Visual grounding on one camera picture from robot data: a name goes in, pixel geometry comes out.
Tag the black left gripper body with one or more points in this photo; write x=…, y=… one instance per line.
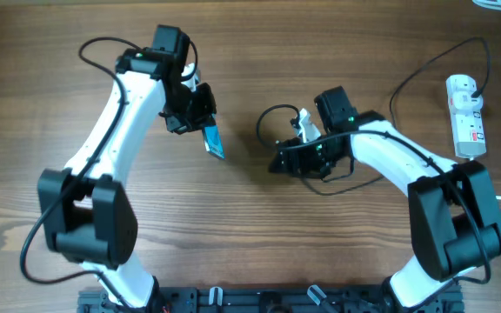
x=196, y=113

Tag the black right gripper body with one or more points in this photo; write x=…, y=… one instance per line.
x=316, y=159

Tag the teal Galaxy smartphone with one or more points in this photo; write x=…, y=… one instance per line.
x=212, y=142

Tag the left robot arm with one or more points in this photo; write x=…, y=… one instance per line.
x=86, y=215

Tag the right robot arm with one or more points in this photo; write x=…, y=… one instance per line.
x=454, y=214

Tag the white charger plug adapter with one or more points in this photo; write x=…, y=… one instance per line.
x=462, y=101

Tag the white power strip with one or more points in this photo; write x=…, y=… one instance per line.
x=467, y=127

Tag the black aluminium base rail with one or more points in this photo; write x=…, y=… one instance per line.
x=250, y=300

